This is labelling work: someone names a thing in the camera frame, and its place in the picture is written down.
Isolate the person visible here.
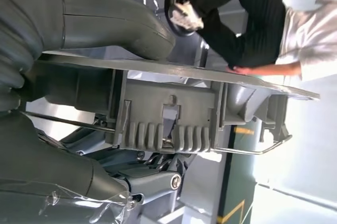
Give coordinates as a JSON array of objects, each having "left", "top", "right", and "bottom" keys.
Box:
[{"left": 171, "top": 0, "right": 337, "bottom": 82}]

